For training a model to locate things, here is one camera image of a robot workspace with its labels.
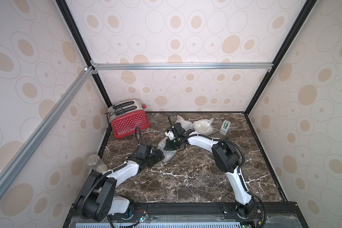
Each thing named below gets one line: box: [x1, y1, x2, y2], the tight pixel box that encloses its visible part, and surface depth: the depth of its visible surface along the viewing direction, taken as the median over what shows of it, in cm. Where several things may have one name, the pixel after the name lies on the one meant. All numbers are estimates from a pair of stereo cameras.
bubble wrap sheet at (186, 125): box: [175, 115, 194, 132], surface depth 105 cm
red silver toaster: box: [106, 98, 151, 139], surface depth 99 cm
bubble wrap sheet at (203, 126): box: [192, 117, 214, 136], surface depth 105 cm
